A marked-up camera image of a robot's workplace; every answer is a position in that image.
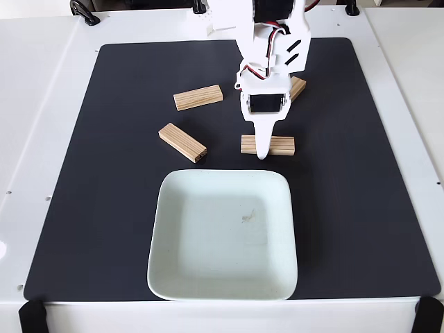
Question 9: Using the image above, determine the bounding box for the black rubber mat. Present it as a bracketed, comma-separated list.
[22, 37, 442, 302]

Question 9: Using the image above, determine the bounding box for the white square plate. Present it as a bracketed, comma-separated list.
[146, 169, 299, 302]

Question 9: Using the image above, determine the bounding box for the wooden block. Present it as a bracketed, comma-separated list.
[239, 134, 296, 157]
[289, 76, 307, 104]
[173, 84, 224, 112]
[157, 122, 208, 164]

